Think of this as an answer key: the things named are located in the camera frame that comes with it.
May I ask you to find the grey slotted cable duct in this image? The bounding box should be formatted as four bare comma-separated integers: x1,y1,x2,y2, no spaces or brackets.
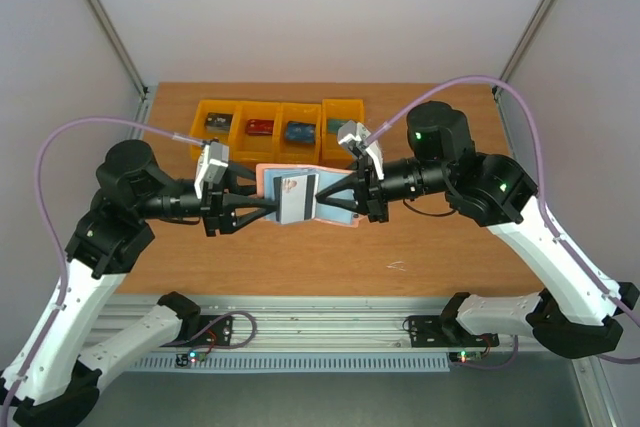
128,352,450,375

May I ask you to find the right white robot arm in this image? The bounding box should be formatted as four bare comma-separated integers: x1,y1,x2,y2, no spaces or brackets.
316,101,639,360

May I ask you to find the right green circuit board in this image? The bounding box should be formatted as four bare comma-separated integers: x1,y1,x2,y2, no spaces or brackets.
449,350,488,364

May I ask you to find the yellow bin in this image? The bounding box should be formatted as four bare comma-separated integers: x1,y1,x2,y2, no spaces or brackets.
234,101,280,163
320,99,365,168
274,102,321,164
190,99,241,161

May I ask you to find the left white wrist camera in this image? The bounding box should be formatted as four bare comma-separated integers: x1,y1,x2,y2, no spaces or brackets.
194,142,230,200

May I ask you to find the red card stack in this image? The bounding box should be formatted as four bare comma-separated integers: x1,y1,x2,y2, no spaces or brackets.
245,119,274,136

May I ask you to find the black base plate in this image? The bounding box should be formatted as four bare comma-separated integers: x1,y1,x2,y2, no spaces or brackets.
168,314,234,348
402,315,500,349

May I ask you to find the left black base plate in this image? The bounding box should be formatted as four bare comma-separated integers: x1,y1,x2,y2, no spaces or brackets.
168,314,234,348

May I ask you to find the green circuit board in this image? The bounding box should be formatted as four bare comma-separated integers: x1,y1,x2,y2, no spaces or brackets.
175,351,207,368
449,350,488,364

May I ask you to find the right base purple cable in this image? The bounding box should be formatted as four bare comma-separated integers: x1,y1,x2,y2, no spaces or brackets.
457,334,520,372

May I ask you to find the blue card stack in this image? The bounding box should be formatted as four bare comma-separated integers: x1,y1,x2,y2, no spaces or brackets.
284,121,316,145

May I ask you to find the left green circuit board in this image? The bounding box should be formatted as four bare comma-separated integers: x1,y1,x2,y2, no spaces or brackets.
175,351,207,368

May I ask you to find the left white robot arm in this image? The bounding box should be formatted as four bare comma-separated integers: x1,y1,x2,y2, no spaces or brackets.
1,140,276,426

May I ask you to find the teal card stack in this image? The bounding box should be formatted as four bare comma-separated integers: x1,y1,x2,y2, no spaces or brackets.
326,118,349,135

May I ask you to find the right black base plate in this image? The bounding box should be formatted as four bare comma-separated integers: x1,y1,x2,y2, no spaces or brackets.
402,315,500,349

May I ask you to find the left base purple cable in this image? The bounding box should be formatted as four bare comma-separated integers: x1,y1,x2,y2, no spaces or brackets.
164,310,259,349

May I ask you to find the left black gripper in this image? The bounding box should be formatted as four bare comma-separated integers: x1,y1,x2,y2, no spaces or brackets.
136,159,277,237

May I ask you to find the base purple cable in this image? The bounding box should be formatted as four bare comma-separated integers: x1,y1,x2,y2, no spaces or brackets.
457,334,520,372
164,310,259,349

